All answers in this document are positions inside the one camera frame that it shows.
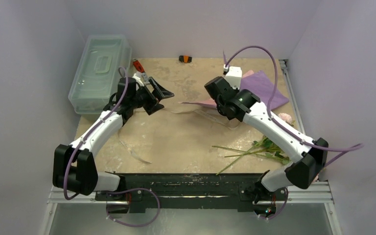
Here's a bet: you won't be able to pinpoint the orange handled adjustable wrench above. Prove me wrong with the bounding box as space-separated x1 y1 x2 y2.
133 59 149 83

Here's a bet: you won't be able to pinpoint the clear plastic strip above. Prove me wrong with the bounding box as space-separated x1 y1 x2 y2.
119 140 152 164

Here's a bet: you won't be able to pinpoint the small orange black tool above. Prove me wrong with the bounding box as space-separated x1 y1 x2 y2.
179 55 192 63

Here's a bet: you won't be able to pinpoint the clear plastic storage box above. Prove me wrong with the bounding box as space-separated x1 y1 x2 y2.
68 34 132 115

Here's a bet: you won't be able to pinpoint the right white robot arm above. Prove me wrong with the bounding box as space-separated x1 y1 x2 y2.
205 75 329 202

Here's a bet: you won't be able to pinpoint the pink purple wrapping paper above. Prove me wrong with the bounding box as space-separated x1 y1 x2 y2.
181 70 289 110

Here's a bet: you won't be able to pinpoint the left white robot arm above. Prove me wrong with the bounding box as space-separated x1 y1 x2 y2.
52 77 174 200

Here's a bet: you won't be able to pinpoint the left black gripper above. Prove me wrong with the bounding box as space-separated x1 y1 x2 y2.
130 78 173 115

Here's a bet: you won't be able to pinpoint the white and orange rose stems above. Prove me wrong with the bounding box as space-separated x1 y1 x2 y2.
211 112 295 176

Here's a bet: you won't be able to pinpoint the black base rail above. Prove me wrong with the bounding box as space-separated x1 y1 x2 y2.
95 173 288 216

